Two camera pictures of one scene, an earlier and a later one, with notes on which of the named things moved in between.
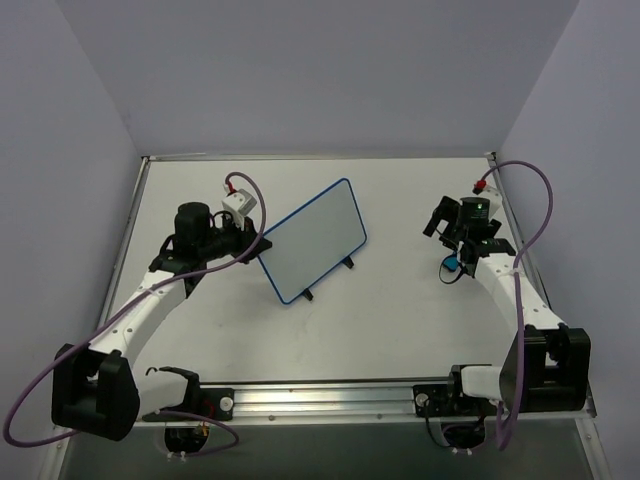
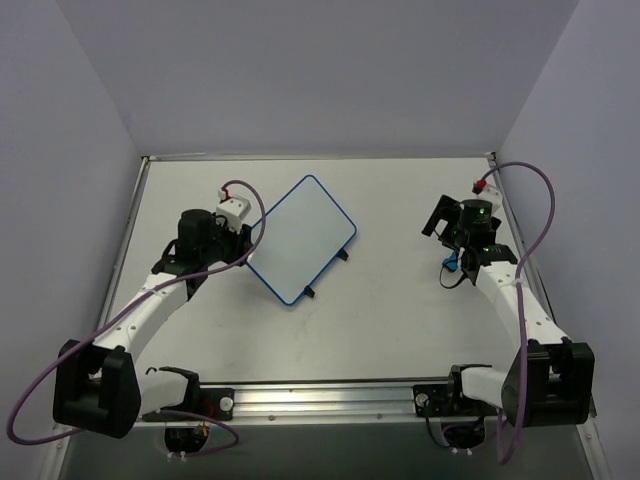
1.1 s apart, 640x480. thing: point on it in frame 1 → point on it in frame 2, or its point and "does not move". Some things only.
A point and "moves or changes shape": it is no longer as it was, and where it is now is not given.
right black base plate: (449, 400) does not move
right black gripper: (441, 217) does not move
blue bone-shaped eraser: (451, 262) does not move
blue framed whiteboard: (312, 239) moves or changes shape
